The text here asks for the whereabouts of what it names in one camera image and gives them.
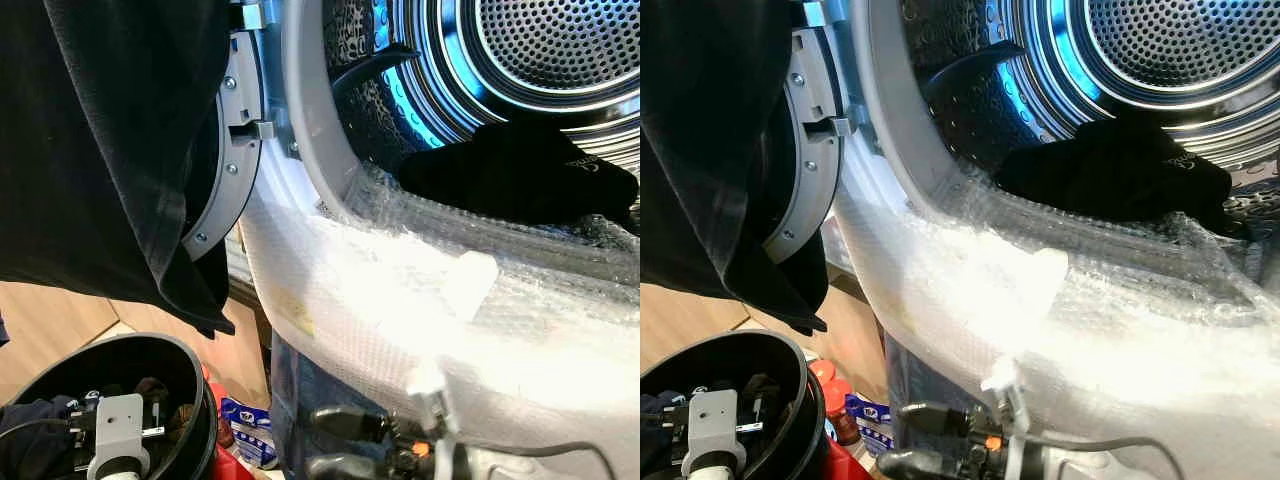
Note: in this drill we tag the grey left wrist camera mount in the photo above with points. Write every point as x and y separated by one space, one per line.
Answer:
121 425
714 420

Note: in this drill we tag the grey rubber door gasket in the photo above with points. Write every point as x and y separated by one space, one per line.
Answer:
885 110
305 110

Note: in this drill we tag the white front-load washing machine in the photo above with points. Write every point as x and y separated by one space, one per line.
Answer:
930 320
330 330

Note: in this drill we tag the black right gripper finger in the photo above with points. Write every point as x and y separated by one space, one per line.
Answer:
345 422
930 418
920 464
345 468

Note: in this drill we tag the blue and white package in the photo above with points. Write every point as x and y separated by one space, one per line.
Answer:
250 430
868 420

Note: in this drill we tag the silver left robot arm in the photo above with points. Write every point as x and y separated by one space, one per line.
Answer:
715 470
118 472

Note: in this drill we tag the white tape patch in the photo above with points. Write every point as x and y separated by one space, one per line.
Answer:
470 285
1042 280

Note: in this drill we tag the black hanging garment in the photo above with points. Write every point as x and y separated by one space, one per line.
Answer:
700 150
100 150

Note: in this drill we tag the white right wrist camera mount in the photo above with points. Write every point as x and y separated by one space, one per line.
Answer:
1008 395
432 400

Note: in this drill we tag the grey round washer door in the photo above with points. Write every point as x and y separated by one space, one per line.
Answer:
815 120
240 110

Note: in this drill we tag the clear bubble wrap sheet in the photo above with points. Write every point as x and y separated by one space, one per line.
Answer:
400 280
1100 320

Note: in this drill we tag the black garment with small logo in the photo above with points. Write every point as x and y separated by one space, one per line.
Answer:
510 175
1110 175

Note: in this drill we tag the black round laundry basket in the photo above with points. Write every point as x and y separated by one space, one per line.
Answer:
190 400
800 400

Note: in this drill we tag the perforated steel washer drum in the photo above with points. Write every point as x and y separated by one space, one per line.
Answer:
1150 45
540 50

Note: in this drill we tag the dark clothes pile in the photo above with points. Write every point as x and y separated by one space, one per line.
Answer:
770 395
30 440

